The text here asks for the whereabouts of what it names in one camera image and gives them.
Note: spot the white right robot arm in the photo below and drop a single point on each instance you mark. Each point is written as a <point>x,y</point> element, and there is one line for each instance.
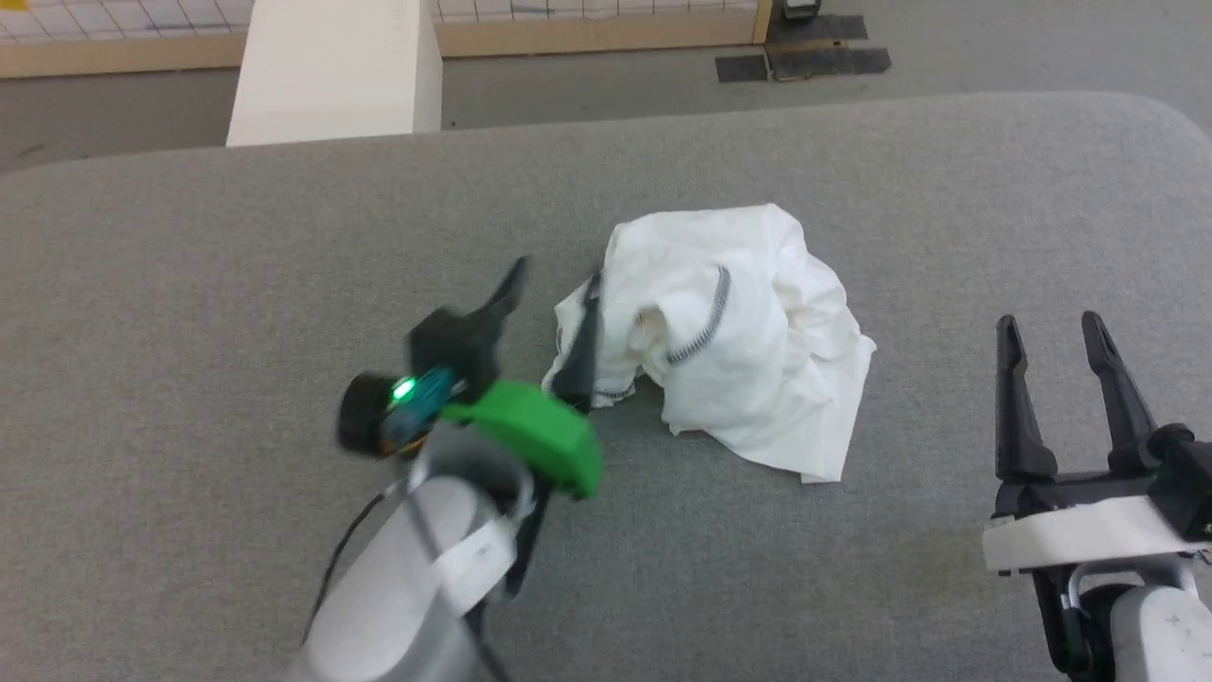
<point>1155,635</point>

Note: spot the grey fabric sofa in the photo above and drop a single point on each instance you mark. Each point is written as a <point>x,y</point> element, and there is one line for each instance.
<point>189,284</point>

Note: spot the white square pillar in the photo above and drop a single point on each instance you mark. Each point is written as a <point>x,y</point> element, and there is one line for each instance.
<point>331,66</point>

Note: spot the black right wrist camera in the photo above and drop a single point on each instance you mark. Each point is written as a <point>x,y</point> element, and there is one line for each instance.
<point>1188,483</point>

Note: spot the long black floor mat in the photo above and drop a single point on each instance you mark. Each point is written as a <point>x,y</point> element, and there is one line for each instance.
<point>828,62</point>

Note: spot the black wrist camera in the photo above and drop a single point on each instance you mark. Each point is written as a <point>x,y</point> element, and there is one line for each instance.
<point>1188,483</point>
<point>365,417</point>

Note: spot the small black floor mat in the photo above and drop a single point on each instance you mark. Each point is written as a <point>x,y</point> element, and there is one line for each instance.
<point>741,68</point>

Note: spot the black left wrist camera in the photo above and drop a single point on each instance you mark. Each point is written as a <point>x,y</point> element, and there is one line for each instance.
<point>365,417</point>

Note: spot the white garment with black stitching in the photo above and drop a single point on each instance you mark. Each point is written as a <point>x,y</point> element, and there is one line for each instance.
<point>757,313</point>

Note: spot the wooden framed mesh fence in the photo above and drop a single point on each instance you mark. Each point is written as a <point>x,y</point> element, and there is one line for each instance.
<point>568,36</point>

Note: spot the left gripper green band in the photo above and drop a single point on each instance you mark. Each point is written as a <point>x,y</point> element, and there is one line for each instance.
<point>540,426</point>

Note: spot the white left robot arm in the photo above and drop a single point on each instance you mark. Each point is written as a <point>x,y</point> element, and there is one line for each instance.
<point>398,587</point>

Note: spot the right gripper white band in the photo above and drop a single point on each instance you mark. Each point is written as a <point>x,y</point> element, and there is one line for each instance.
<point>1079,530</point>

